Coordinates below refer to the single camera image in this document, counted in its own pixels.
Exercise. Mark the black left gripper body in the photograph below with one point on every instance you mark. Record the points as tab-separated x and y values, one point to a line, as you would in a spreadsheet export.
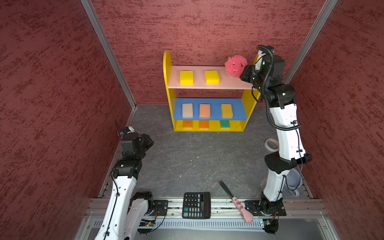
145	143

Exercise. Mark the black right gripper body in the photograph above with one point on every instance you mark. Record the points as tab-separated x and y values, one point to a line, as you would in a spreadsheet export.
255	77

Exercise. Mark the pink round smiley sponge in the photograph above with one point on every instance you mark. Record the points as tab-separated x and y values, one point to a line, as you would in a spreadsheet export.
235	66

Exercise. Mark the yellow orange scrub sponge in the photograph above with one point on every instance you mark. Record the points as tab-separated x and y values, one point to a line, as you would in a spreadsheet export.
187	124

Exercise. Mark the green scrub sponge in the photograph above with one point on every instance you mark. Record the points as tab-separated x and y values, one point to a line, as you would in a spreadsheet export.
225	124

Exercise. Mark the pale pink sponge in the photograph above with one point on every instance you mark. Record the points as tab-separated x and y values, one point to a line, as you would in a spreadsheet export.
187	110

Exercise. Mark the peach orange sponge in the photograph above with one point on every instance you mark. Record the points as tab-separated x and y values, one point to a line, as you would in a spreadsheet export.
205	111

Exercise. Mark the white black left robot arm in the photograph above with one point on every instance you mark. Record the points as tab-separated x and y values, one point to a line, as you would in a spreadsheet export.
125	210

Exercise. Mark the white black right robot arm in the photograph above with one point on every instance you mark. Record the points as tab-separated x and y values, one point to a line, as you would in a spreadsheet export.
290	154

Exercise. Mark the yellow shelf unit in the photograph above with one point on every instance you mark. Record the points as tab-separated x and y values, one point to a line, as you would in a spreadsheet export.
228	91

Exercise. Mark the white tape roll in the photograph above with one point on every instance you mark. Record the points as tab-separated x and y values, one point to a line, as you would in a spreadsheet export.
272	145

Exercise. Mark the black calculator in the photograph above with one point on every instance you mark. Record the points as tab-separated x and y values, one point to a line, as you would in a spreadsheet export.
197	206

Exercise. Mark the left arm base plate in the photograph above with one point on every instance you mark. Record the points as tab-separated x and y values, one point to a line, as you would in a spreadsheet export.
157	208

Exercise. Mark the perforated cable duct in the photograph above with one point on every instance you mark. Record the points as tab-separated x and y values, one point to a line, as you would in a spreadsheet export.
209	224

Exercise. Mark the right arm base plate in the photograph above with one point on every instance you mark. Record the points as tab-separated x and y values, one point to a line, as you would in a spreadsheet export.
252	207

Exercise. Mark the pink handled black brush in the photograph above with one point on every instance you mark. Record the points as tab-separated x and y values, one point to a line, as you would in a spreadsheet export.
248	217

